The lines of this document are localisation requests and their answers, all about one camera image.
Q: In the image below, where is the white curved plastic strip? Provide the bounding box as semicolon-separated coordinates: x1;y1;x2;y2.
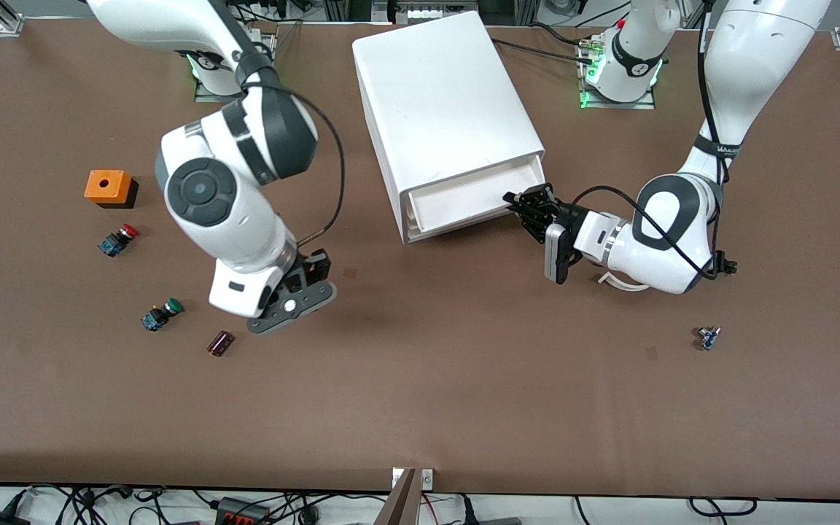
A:
595;271;651;293

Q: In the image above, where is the black tangled floor cable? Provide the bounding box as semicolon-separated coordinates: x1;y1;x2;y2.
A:
273;492;392;525

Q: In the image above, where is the orange button enclosure box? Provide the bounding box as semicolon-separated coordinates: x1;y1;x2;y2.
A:
85;170;139;210

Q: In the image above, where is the grey electronics box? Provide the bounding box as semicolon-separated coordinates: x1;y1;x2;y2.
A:
373;0;481;23

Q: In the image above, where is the black orange power strip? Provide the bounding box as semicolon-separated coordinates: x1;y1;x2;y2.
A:
216;496;272;525

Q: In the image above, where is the black base power cable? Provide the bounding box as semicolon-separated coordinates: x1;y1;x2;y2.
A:
491;36;599;66

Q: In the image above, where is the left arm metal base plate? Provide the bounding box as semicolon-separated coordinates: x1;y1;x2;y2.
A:
579;40;656;111

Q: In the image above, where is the black looped floor cable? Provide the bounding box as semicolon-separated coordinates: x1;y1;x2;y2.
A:
688;496;758;518

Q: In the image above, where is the red push button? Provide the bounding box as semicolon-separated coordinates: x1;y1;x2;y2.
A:
97;224;141;258

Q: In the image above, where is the white plastic drawer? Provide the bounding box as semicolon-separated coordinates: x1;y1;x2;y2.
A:
405;155;547;238

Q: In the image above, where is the green push button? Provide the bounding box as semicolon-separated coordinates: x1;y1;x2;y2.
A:
141;297;185;333

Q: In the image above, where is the brown wooden beam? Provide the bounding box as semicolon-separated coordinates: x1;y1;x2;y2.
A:
373;467;421;525

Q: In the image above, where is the white metal bracket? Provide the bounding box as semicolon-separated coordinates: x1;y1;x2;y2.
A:
391;468;435;491

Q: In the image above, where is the white paper sheet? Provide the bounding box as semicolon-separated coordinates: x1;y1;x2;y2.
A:
352;11;545;245

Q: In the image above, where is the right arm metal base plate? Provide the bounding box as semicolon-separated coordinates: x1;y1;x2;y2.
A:
194;22;279;104

